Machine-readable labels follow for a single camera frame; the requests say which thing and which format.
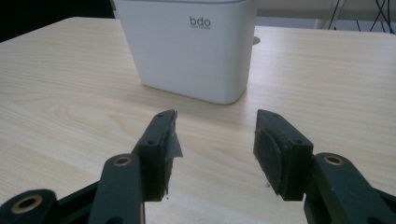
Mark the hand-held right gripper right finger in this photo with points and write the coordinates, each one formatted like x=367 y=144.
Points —
x=286 y=155

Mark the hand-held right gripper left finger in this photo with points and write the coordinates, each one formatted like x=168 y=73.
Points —
x=155 y=149

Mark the white plastic container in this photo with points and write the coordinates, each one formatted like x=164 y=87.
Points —
x=186 y=56

